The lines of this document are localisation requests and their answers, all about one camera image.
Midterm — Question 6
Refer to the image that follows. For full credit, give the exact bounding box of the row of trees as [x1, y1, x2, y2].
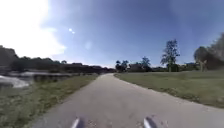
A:
[114, 56, 201, 74]

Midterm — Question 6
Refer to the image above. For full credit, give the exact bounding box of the grey asphalt path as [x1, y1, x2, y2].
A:
[30, 73, 224, 128]

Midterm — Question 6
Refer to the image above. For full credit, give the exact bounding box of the tall lone tree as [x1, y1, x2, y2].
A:
[160, 38, 181, 73]

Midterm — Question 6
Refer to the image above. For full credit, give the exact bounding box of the robot's own part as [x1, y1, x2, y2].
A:
[70, 117, 82, 128]
[143, 116, 155, 128]

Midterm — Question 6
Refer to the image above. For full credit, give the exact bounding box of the dark wood of trees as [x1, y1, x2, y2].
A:
[0, 45, 116, 76]

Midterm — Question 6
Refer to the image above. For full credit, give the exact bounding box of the grass field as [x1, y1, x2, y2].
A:
[113, 69, 224, 109]

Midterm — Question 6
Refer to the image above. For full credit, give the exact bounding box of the grass strip beside water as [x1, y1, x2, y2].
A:
[0, 73, 100, 128]

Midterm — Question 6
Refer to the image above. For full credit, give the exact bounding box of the large tree clump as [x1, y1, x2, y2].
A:
[193, 32, 224, 72]

